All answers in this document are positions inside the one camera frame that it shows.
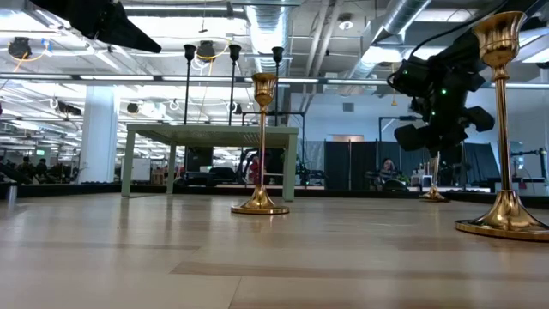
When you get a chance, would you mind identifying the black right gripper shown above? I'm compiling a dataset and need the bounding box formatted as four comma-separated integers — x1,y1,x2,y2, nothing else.
394,72,495,155

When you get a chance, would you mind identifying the gold candlestick holder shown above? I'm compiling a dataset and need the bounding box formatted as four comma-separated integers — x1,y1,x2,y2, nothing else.
230,71,291,215
454,10,549,242
419,152,451,203

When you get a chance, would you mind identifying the black candlestick holder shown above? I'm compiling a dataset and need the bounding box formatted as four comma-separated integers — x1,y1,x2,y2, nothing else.
182,42,197,126
228,42,243,126
271,45,285,127

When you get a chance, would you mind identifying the white round pillar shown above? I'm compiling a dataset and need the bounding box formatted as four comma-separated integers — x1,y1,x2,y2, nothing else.
78,84,120,185

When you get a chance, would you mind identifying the black partition curtain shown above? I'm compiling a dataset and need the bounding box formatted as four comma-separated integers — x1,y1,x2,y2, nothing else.
323,139,502,191

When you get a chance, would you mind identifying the green perforated metal shelf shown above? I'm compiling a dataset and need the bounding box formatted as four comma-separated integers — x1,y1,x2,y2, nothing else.
121,123,299,203

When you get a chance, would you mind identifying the black ceiling cable reel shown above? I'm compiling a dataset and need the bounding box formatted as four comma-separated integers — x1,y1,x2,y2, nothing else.
7,36,32,60
196,39,218,62

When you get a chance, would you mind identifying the silver ventilation duct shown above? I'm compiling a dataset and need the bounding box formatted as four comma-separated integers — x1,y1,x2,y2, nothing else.
244,0,293,77
346,0,433,81

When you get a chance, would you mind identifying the black metal table frame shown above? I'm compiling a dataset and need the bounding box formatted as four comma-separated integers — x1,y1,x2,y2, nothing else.
0,179,549,206

